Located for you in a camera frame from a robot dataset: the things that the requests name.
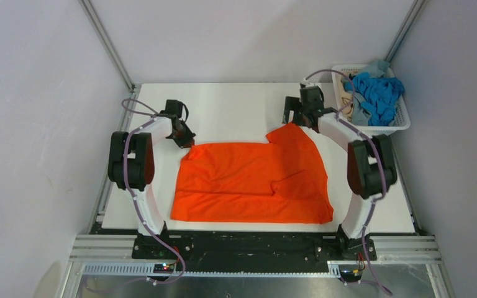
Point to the beige t shirt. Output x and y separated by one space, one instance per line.
346 103

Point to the controller board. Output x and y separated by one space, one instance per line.
351 276
164 268

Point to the orange t shirt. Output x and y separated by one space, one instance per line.
282 181

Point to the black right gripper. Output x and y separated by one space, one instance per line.
292 103

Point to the left aluminium frame post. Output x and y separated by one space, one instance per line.
106 41

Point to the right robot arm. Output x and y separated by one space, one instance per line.
371 169

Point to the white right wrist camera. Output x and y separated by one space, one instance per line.
305 84

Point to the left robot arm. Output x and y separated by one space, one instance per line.
131 163

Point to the right controller board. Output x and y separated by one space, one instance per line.
351 276

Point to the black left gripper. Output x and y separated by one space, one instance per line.
188 141

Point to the left controller board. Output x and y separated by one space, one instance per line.
164 268

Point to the blue t shirt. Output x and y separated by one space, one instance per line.
376 96

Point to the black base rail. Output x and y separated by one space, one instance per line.
227 252

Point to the aluminium frame post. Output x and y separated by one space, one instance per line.
410 19
106 41

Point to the aluminium base frame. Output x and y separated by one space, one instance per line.
406 274

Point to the right aluminium frame post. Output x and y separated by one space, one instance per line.
410 19

